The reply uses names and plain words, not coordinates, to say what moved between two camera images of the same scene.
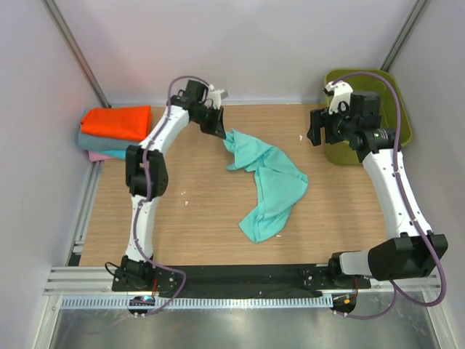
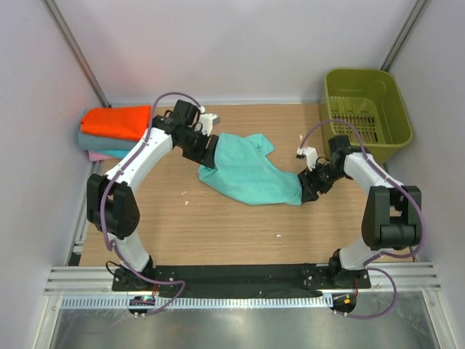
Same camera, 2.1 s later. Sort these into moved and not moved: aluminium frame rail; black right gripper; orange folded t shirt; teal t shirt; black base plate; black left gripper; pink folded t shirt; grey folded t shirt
Moved: black right gripper; black left gripper; teal t shirt
Not moved: aluminium frame rail; orange folded t shirt; pink folded t shirt; black base plate; grey folded t shirt
